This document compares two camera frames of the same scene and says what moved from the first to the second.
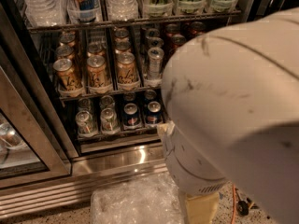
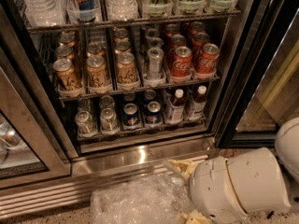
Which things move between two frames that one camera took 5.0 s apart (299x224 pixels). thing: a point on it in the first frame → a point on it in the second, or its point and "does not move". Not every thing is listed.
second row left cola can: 177,40 does not move
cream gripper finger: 166,127 → 185,167
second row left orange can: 64,51 does not move
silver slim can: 155,55 does not move
